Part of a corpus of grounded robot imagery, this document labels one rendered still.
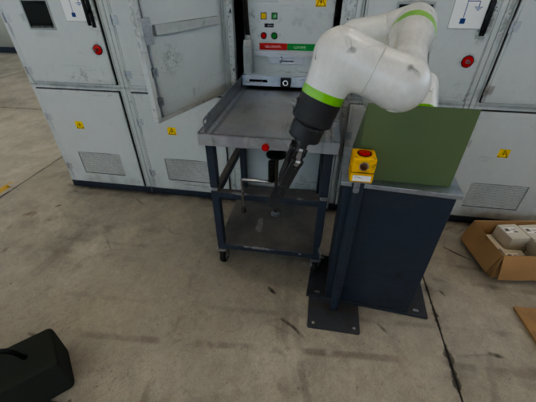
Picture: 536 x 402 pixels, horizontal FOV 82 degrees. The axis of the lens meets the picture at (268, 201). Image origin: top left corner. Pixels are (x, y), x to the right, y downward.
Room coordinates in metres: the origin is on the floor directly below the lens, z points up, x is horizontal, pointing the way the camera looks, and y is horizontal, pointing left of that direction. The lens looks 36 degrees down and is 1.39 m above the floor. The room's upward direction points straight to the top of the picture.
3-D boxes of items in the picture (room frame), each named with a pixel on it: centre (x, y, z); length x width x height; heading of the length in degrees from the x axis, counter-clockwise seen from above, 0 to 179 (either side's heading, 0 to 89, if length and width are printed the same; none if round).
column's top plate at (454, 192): (1.14, -0.54, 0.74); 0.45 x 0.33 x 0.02; 77
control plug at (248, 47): (1.90, 0.11, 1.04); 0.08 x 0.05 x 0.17; 171
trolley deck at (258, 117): (1.56, -0.05, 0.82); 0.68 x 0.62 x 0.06; 171
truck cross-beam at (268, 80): (1.95, -0.11, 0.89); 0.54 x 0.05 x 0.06; 81
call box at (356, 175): (0.97, -0.34, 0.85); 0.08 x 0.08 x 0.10; 81
